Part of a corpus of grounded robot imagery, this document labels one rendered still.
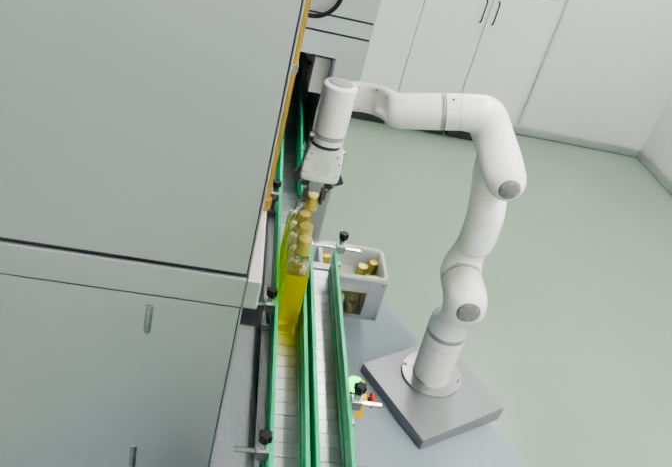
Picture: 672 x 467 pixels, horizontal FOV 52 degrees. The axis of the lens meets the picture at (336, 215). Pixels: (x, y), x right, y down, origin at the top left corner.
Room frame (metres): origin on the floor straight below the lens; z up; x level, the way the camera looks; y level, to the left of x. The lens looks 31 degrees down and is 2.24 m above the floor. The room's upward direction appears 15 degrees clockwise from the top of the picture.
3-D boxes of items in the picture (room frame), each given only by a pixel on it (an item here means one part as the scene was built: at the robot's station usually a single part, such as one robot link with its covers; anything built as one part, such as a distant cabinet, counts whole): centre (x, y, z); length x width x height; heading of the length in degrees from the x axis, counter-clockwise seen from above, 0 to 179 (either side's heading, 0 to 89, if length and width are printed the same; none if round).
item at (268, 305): (1.35, 0.12, 1.11); 0.07 x 0.04 x 0.13; 101
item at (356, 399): (1.11, -0.17, 1.11); 0.07 x 0.04 x 0.13; 101
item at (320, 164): (1.56, 0.07, 1.47); 0.10 x 0.07 x 0.11; 100
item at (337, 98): (1.56, 0.07, 1.61); 0.09 x 0.08 x 0.13; 6
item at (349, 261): (1.83, -0.09, 0.97); 0.22 x 0.17 x 0.09; 101
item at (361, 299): (1.82, -0.06, 0.92); 0.27 x 0.17 x 0.15; 101
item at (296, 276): (1.39, 0.06, 1.16); 0.06 x 0.06 x 0.21; 11
